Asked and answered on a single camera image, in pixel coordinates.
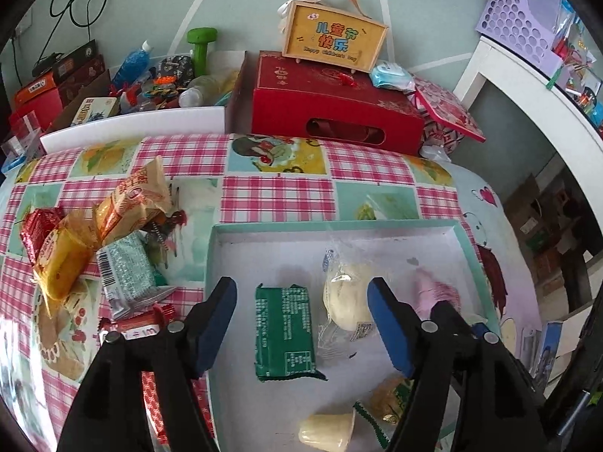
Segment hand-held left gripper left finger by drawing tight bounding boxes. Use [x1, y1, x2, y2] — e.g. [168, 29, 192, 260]
[57, 277, 239, 452]

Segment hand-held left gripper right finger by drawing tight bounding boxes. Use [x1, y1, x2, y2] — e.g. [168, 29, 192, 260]
[366, 277, 549, 452]

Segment pink snack packet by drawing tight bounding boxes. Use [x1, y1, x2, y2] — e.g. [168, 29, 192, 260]
[407, 266, 465, 321]

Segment bun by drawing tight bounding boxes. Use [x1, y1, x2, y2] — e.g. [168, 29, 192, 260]
[317, 240, 378, 356]

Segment dark green snack packet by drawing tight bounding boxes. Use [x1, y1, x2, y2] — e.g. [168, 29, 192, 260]
[254, 284, 327, 382]

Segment green and gold snack packet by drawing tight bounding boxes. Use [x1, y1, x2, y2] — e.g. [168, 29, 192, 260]
[354, 372, 418, 452]

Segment dark red and white packet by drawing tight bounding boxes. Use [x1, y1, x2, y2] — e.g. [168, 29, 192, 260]
[96, 305, 177, 340]

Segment red patterned packet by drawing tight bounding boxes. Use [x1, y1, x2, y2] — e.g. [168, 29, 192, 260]
[140, 370, 214, 446]

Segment teal cardboard tray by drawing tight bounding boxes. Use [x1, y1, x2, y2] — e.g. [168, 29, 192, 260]
[204, 219, 502, 452]

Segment pale green snack packet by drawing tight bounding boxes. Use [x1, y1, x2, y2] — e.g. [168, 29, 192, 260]
[96, 231, 177, 321]

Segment pale yellow jelly cup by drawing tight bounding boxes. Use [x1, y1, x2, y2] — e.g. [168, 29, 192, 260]
[298, 407, 357, 450]

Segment orange potato chip bag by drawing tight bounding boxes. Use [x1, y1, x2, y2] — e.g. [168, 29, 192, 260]
[94, 156, 176, 248]

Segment yellow clear cake packet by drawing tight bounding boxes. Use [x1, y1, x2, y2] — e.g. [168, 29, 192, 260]
[32, 209, 102, 302]

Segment bright red snack packet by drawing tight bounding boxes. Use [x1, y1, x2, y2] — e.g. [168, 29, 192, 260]
[20, 207, 64, 264]

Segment brown cardboard boxes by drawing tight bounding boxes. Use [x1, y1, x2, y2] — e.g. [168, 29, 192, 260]
[504, 174, 571, 297]

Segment pink checked tablecloth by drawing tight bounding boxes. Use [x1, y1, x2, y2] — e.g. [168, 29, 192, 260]
[0, 133, 542, 452]

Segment white board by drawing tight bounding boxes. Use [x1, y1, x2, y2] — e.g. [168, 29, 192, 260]
[40, 106, 227, 154]

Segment red patterned tin box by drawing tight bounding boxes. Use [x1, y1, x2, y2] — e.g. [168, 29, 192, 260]
[412, 75, 486, 156]

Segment large red gift box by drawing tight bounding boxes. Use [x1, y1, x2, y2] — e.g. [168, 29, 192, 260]
[249, 49, 425, 156]

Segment clear plastic bottle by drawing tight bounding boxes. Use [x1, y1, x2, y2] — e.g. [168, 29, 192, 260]
[178, 74, 236, 109]

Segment blue wet wipes pack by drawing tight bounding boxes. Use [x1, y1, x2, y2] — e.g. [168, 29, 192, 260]
[369, 63, 418, 92]

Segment colourful toy pile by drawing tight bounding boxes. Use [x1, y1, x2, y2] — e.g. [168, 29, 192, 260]
[139, 75, 182, 104]

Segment small printed box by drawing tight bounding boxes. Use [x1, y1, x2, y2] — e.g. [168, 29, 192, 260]
[70, 96, 121, 127]

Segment dark patterned bag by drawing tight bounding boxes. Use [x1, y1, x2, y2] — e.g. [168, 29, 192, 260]
[158, 55, 195, 88]

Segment white desk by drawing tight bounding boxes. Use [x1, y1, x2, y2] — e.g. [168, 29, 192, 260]
[452, 35, 603, 227]

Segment clear plastic box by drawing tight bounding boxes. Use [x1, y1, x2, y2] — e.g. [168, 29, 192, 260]
[0, 113, 45, 165]

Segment blue plastic bottle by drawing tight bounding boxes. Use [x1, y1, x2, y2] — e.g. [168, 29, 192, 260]
[110, 40, 155, 90]

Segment green dumbbell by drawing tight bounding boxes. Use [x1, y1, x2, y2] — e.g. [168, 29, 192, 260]
[187, 27, 220, 78]

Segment orange-red cardboard box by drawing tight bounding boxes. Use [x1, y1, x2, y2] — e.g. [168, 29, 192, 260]
[12, 73, 64, 118]

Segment dark brown gift box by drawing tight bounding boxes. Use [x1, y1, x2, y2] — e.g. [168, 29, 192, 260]
[32, 40, 109, 99]

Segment colourful stationery pile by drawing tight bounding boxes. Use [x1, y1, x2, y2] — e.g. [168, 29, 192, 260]
[549, 0, 603, 135]

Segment purple perforated basket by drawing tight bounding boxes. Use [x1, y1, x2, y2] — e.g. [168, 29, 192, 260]
[476, 0, 566, 73]

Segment wooden gift box with handle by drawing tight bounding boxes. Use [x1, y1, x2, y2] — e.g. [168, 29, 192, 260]
[278, 0, 389, 73]

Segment black cable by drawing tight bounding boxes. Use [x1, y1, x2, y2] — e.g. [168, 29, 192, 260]
[49, 0, 110, 41]

